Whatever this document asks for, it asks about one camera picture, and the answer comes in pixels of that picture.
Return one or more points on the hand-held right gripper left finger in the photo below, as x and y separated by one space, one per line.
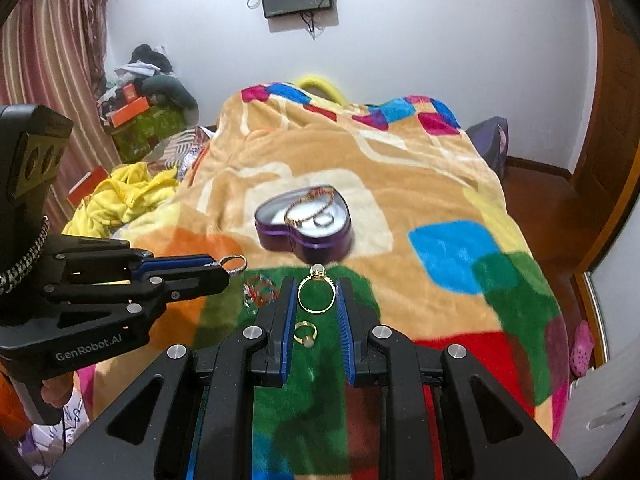
287 320

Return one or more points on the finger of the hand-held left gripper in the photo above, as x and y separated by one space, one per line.
175 262
200 282

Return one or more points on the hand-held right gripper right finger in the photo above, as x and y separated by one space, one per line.
345 330

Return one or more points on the purple heart-shaped tin box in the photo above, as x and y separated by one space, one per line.
280 242

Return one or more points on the person's left hand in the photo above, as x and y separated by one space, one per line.
56 391

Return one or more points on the orange flat box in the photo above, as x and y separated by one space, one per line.
129 112
86 187

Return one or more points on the yellow cloth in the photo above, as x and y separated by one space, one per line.
125 192

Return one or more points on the striped pink curtain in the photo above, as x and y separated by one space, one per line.
45 60

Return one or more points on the striped patterned cloth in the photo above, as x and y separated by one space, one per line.
177 152

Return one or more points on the green patterned box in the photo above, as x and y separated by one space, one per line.
150 132

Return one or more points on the pile of clothes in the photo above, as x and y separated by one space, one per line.
155 67

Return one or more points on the colourful patchwork blanket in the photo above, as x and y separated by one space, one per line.
425 195

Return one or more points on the white printed cloth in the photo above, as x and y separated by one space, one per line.
55 440

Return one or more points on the purple bag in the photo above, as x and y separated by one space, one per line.
492 145

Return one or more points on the pink clog shoe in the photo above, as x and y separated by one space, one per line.
582 350

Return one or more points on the white cabinet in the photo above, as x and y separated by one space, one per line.
600 360

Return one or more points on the wooden door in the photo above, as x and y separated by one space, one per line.
615 110

